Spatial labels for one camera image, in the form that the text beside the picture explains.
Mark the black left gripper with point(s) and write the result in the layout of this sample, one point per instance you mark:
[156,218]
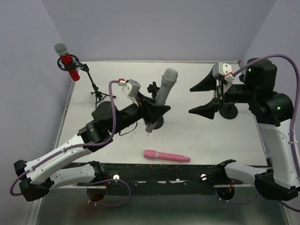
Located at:
[143,110]

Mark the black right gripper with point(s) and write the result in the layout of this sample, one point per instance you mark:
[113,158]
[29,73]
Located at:
[218,94]

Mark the black round-base mic stand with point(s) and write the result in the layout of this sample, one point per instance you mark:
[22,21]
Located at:
[228,111]
[153,90]

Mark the silver microphone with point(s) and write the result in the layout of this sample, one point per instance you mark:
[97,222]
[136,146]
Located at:
[169,78]

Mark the black tripod shock-mount stand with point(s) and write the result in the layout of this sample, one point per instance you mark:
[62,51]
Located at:
[100,96]

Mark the red glitter microphone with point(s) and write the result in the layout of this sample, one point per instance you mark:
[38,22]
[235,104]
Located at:
[65,61]

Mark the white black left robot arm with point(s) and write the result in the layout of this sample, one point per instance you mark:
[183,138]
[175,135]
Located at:
[37,177]

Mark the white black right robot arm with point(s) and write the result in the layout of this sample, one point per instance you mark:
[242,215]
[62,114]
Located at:
[275,114]

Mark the pink microphone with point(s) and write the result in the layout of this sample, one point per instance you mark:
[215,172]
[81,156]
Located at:
[152,154]

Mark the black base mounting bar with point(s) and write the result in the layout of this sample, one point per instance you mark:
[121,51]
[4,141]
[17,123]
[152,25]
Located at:
[156,179]

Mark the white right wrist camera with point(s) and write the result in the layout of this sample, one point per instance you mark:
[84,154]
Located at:
[221,69]

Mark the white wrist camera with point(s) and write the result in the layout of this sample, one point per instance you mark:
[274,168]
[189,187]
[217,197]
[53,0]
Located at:
[130,88]
[221,69]

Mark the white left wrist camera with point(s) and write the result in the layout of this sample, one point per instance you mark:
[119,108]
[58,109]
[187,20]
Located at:
[130,88]

